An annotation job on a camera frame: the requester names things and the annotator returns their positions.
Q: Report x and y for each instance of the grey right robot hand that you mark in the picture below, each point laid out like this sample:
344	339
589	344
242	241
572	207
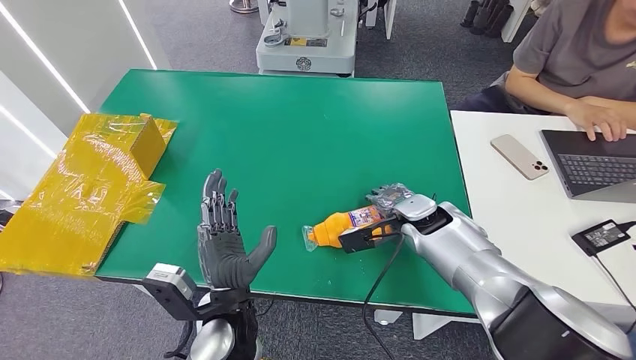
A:
390	196

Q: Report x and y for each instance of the person's forearm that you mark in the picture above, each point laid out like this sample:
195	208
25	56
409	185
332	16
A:
536	89

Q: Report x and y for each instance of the black power adapter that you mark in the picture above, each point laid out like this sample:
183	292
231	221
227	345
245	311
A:
601	237

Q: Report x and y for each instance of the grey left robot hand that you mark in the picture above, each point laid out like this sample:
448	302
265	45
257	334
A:
223	253

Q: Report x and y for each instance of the dark grey laptop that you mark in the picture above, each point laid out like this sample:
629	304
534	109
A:
596	169

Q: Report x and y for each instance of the white cabinet panel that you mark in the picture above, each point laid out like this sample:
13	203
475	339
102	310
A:
514	20

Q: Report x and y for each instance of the small white table foot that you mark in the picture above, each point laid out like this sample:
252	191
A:
387	316

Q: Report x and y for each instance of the round metal base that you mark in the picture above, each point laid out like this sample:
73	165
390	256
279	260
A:
244	6

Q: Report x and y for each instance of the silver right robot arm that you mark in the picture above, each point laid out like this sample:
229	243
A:
497	278

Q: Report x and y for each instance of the person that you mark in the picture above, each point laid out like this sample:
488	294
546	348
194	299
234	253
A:
571	49

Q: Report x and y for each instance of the yellow taped cardboard box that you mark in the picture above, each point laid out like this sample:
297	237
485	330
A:
74	198

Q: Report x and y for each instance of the orange bottle with clear cap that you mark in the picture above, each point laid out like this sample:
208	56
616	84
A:
333	231

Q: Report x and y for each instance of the grey white robot base machine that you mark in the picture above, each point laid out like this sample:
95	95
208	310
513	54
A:
304	54

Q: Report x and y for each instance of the beige smartphone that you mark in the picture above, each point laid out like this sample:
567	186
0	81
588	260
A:
519	157

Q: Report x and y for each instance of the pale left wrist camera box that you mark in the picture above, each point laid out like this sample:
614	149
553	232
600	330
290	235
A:
169	279

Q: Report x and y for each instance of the large white table foot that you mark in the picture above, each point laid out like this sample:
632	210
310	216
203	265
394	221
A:
432	327

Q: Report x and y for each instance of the black stand legs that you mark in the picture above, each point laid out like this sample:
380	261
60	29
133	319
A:
489	17

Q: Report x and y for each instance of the person's hand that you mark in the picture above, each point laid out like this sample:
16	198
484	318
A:
596	119

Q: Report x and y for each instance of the white panel stand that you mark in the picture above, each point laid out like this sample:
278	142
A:
386	17

